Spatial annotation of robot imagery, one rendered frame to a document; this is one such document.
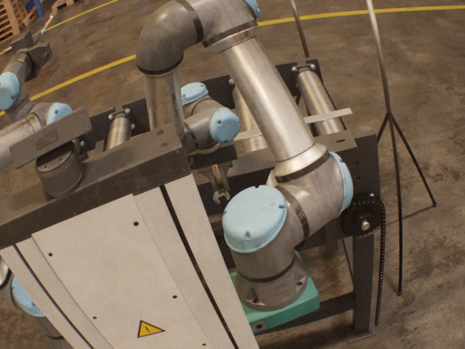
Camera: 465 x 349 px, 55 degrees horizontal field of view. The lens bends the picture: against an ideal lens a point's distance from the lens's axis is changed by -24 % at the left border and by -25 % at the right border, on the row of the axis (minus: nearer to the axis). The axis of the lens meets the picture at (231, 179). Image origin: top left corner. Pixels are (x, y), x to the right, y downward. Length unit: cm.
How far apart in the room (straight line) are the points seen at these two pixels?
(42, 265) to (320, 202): 55
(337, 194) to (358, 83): 311
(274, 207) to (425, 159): 246
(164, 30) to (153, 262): 42
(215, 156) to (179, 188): 78
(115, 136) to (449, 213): 187
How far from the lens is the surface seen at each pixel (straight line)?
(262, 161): 162
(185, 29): 98
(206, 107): 134
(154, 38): 99
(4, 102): 108
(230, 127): 131
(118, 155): 71
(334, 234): 179
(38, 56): 118
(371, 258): 204
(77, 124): 67
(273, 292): 110
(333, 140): 164
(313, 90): 236
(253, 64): 102
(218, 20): 100
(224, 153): 149
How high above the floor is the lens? 217
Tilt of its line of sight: 39 degrees down
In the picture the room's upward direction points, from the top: 17 degrees counter-clockwise
